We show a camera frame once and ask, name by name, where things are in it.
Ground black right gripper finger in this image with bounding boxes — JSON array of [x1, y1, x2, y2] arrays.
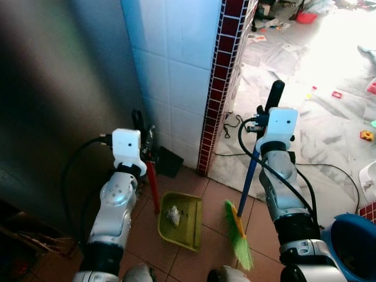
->
[[264, 80, 286, 113]]

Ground yellow-green dustpan with red handle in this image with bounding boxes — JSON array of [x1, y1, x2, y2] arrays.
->
[[145, 152, 204, 253]]

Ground green broom with blue handle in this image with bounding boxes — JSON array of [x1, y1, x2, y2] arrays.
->
[[223, 147, 263, 273]]

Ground black square flat object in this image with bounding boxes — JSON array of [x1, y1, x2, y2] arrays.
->
[[156, 146, 184, 179]]

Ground scattered paper sheets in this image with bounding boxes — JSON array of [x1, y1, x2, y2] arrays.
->
[[246, 32, 268, 43]]

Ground crumpled white paper scrap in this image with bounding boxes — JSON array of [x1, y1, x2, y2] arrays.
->
[[165, 206, 182, 227]]

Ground black chair base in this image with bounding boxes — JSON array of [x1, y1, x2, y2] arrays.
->
[[252, 0, 278, 31]]

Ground red plastic tub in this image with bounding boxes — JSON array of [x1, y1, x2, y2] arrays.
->
[[296, 11, 318, 25]]

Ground grey metal cabinet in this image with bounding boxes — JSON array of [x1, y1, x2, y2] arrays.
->
[[0, 0, 149, 236]]

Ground white plastic basin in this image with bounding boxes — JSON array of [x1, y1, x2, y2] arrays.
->
[[358, 161, 376, 204]]

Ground grey left robot leg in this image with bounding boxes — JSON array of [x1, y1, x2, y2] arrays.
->
[[120, 263, 157, 282]]

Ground grey robot leg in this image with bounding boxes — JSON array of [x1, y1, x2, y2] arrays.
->
[[120, 263, 157, 282], [206, 266, 236, 282]]

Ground grey right robot leg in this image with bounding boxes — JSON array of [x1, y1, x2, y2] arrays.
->
[[206, 266, 236, 282]]

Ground blue plastic bucket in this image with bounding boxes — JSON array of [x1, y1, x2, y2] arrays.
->
[[321, 213, 376, 282]]

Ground dark wooden crate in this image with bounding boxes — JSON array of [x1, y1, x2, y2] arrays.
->
[[0, 200, 78, 282]]

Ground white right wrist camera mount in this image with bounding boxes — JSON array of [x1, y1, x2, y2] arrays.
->
[[257, 108, 299, 155]]

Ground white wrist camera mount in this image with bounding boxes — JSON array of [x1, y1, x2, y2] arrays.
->
[[257, 108, 299, 155], [112, 128, 148, 177]]

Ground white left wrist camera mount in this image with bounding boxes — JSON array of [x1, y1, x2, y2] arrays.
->
[[112, 128, 148, 177]]

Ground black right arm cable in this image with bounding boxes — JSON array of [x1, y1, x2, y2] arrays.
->
[[237, 117, 318, 225]]

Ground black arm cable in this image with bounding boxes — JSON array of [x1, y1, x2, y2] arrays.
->
[[61, 135, 116, 237], [237, 117, 318, 225]]

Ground black floor cable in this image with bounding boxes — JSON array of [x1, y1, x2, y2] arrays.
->
[[214, 152, 361, 213]]

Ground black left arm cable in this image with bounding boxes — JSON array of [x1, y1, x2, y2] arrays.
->
[[61, 135, 116, 237]]

